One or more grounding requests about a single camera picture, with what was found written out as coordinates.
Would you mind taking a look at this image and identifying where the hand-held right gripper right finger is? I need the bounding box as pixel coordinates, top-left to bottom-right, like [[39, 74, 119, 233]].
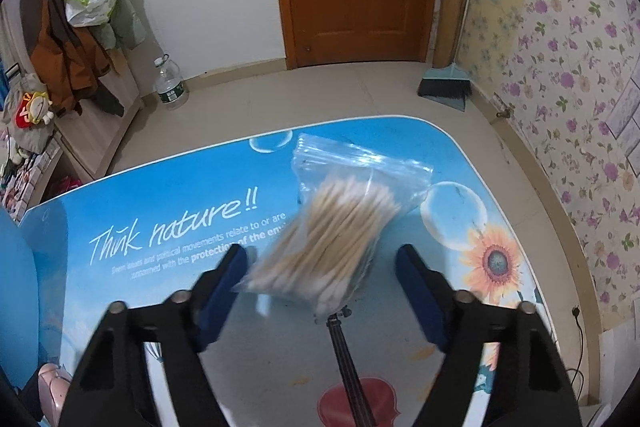
[[395, 243, 583, 427]]

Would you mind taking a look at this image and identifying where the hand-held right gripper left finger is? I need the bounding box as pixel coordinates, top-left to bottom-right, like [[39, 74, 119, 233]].
[[59, 243, 249, 427]]

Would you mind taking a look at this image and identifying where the bag of cotton swabs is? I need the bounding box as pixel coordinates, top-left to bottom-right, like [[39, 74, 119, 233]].
[[232, 133, 435, 315]]

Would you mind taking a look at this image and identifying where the light blue plastic basin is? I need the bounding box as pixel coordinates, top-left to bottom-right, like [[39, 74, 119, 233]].
[[0, 207, 41, 388]]

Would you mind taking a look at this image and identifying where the pink toy violin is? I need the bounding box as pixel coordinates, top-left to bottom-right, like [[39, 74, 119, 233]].
[[316, 307, 401, 427]]

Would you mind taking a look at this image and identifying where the pink plastic bag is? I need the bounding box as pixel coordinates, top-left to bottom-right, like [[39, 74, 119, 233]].
[[52, 176, 86, 195]]

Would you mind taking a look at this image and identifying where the small pink gadget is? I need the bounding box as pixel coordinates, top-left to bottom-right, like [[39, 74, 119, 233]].
[[37, 363, 73, 423]]

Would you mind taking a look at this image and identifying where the light wooden wardrobe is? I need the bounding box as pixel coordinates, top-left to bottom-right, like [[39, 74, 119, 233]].
[[0, 2, 146, 180]]

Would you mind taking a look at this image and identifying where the large clear water bottle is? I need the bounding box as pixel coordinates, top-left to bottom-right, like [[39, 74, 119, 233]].
[[152, 55, 190, 110]]

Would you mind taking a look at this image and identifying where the grey broom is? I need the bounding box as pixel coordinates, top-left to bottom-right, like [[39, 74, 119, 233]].
[[417, 0, 483, 100]]

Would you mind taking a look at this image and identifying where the pile of small bottles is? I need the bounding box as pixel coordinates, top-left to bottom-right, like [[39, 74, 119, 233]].
[[0, 142, 61, 218]]

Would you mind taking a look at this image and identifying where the beige cloth bag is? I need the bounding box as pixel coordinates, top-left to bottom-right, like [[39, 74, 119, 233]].
[[0, 74, 56, 158]]

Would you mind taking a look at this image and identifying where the red white plush toy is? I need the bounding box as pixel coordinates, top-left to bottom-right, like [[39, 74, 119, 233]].
[[12, 91, 55, 128]]

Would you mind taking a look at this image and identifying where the brown hanging jacket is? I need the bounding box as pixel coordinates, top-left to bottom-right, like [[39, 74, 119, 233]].
[[30, 0, 126, 118]]

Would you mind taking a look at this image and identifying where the black cable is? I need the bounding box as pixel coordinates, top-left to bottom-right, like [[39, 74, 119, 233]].
[[570, 304, 588, 403]]

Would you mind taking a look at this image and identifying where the wall pipe valve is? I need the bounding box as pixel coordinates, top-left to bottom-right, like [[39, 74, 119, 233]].
[[494, 94, 516, 122]]

